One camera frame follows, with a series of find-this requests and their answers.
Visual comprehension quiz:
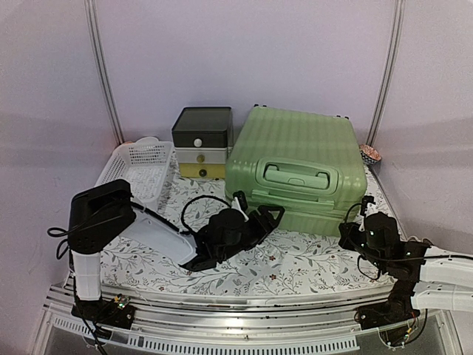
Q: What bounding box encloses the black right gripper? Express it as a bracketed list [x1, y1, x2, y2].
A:
[339, 222, 387, 270]

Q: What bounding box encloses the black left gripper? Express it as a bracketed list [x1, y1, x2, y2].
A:
[219, 205, 285, 263]

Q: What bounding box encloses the green hard-shell suitcase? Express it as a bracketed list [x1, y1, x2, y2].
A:
[225, 106, 367, 237]

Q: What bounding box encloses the drawer cabinet with dark top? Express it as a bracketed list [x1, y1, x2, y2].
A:
[171, 106, 234, 179]

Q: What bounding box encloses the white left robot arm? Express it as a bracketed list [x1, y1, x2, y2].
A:
[47, 179, 285, 330]

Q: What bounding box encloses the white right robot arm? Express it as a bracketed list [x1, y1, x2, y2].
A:
[338, 196, 472, 329]

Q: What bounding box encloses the floral white tablecloth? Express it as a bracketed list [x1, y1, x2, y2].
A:
[101, 155, 395, 297]

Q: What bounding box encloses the small patterned bowl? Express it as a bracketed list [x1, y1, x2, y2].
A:
[359, 144, 382, 166]

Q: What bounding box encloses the white plastic mesh basket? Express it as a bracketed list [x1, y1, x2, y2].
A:
[95, 137, 174, 211]

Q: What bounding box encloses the aluminium front rail frame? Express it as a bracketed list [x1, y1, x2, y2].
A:
[30, 278, 464, 354]

